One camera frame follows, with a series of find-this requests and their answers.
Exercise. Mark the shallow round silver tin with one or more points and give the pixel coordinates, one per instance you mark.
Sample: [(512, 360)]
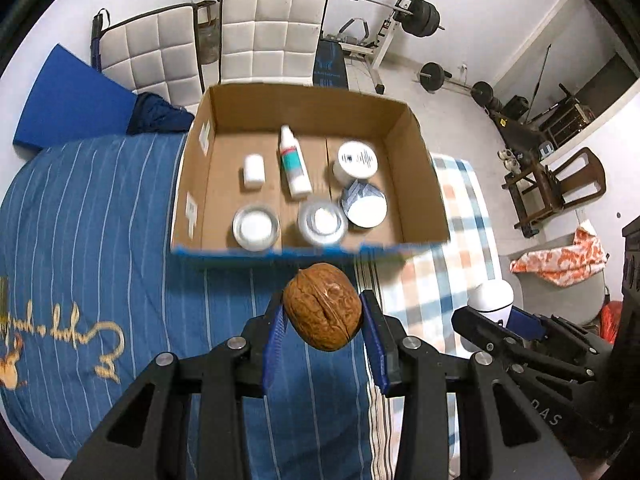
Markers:
[(256, 227)]

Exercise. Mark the white bottle cap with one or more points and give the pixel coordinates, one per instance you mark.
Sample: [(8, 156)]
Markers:
[(254, 170)]

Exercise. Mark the grey chair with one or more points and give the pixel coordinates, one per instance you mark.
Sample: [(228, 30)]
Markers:
[(560, 300)]

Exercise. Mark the blue striped blanket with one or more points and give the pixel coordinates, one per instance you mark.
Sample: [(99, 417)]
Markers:
[(100, 260)]

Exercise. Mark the red plastic bag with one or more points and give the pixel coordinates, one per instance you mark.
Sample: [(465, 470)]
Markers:
[(611, 322)]

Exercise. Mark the dark blue cloth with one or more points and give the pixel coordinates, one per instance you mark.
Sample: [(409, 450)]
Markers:
[(160, 115)]

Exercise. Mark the short barbell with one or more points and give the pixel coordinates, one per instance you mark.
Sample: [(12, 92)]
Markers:
[(455, 82)]

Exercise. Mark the small white rounded case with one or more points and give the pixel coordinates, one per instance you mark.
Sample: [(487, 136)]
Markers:
[(490, 300)]

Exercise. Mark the long barbell with black plates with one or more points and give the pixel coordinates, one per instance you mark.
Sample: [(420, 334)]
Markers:
[(422, 12)]

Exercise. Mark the brown walnut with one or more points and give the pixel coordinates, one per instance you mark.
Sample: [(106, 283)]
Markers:
[(322, 312)]

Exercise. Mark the blue foam mat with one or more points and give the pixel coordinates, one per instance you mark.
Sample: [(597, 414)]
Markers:
[(70, 100)]

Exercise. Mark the white round jar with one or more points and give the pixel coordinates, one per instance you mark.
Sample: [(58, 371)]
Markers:
[(356, 160)]

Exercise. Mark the pair of white shoes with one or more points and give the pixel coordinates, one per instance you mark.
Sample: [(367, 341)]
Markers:
[(507, 160)]

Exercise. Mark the white padded chair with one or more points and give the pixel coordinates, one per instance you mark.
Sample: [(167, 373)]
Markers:
[(150, 55), (272, 35)]

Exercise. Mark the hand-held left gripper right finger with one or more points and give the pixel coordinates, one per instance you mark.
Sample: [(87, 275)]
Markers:
[(374, 345)]

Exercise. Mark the white spray bottle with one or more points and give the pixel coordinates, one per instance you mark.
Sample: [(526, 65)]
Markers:
[(294, 167)]

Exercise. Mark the brown wooden chair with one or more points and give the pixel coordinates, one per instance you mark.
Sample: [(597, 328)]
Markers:
[(555, 190)]

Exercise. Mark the dark wooden shelf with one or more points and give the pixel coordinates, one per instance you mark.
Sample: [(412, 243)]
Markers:
[(567, 115)]

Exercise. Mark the cardboard box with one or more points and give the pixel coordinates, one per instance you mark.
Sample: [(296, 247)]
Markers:
[(225, 160)]

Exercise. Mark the silver metal can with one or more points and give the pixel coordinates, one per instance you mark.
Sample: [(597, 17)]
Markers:
[(322, 220)]

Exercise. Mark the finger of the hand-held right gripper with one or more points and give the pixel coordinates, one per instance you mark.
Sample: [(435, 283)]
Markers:
[(527, 324), (495, 342)]

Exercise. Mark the orange patterned cloth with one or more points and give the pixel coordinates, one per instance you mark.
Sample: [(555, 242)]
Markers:
[(565, 260)]

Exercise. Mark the black round compact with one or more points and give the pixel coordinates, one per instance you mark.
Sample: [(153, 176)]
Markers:
[(364, 205)]

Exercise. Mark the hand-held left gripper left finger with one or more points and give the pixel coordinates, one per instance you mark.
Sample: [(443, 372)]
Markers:
[(274, 345)]

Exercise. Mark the checked plaid blanket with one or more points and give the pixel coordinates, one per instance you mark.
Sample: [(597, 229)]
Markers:
[(450, 285)]

